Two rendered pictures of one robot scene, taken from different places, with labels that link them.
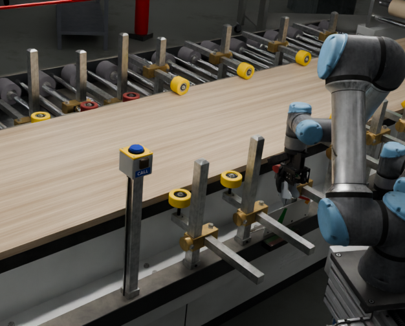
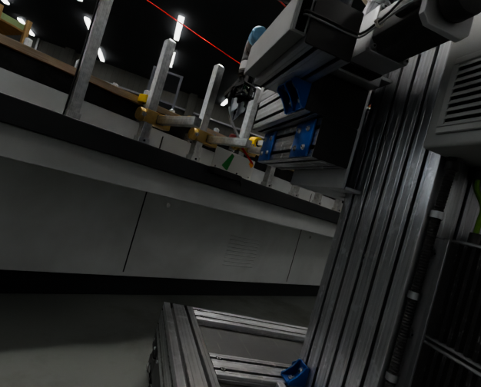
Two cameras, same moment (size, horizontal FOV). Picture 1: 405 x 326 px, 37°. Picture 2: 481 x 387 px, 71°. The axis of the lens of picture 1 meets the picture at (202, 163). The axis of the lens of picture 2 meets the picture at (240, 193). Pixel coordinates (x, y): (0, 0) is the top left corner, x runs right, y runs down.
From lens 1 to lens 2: 155 cm
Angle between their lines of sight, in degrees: 29
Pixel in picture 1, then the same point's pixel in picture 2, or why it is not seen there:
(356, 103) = not seen: outside the picture
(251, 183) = (208, 101)
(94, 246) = (58, 99)
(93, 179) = not seen: hidden behind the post
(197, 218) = (155, 89)
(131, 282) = (74, 99)
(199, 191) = (162, 63)
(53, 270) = (7, 90)
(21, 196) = not seen: hidden behind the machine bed
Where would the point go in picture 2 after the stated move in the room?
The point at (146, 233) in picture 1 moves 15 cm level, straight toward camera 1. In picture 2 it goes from (111, 127) to (100, 120)
